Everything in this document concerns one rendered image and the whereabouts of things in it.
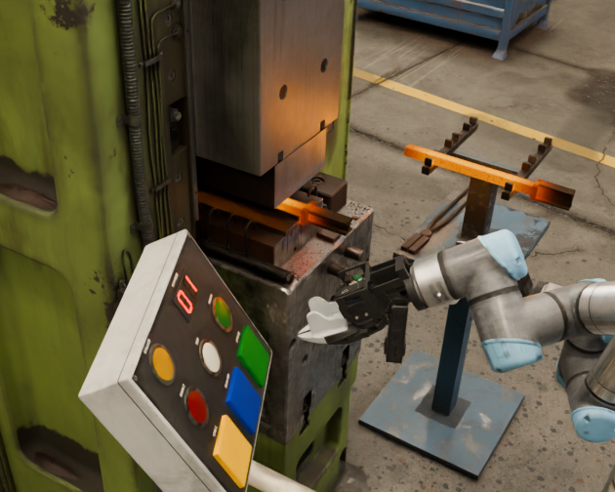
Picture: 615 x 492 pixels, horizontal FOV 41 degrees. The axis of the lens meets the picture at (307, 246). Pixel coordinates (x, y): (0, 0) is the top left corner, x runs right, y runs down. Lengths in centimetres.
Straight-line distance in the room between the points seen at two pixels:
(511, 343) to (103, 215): 69
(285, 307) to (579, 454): 132
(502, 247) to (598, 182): 299
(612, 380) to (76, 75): 98
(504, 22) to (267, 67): 401
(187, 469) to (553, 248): 263
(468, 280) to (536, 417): 162
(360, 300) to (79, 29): 57
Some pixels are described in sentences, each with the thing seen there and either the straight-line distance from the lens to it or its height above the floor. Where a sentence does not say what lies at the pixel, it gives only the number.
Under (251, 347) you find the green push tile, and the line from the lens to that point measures 133.
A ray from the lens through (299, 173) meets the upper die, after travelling 163.
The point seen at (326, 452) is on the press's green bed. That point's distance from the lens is 234.
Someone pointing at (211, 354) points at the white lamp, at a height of 109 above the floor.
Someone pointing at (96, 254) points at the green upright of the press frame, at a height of 108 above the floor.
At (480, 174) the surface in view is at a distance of 203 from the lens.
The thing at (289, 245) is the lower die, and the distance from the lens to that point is 169.
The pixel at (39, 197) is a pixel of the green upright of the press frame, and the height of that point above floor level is 114.
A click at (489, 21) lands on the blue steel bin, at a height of 20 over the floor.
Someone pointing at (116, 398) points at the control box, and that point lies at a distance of 107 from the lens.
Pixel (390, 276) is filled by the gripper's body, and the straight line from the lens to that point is 122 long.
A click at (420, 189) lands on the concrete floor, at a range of 382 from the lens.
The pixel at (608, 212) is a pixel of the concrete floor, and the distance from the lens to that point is 391.
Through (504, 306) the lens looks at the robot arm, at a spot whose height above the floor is 121.
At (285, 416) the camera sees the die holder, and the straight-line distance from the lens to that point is 186.
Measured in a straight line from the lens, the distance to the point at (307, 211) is 168.
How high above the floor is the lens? 191
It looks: 35 degrees down
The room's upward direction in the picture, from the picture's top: 2 degrees clockwise
